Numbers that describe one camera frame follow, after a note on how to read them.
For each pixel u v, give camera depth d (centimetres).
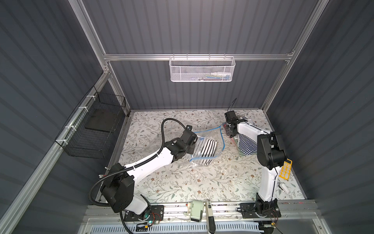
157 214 72
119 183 45
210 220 68
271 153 55
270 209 68
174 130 106
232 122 80
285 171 87
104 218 73
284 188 79
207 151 96
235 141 96
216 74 91
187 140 63
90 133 72
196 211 69
